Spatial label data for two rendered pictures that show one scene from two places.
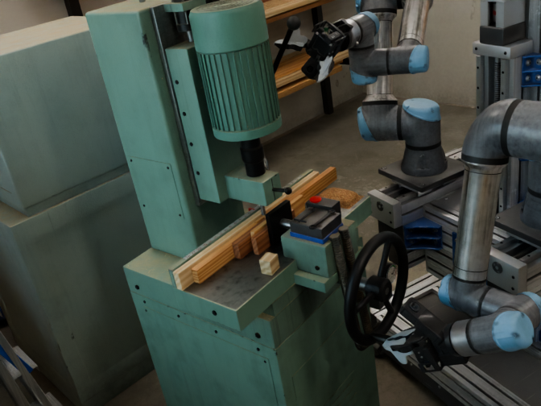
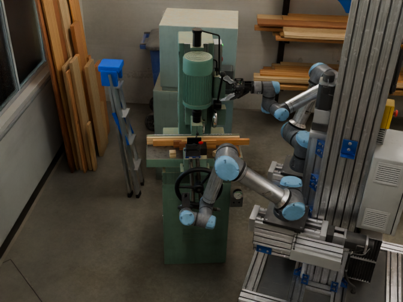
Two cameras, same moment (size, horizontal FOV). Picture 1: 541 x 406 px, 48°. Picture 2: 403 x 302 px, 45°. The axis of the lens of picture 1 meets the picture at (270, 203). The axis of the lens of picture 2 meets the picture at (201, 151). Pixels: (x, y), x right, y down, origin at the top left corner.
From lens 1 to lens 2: 2.07 m
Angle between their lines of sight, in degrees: 38
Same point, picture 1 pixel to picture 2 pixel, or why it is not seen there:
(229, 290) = (155, 153)
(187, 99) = not seen: hidden behind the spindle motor
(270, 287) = (165, 161)
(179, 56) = not seen: hidden behind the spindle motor
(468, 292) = (201, 203)
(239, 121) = (185, 99)
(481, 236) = (209, 186)
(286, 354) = (168, 189)
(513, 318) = (185, 213)
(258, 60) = (197, 82)
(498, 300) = (201, 211)
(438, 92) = not seen: outside the picture
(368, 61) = (265, 103)
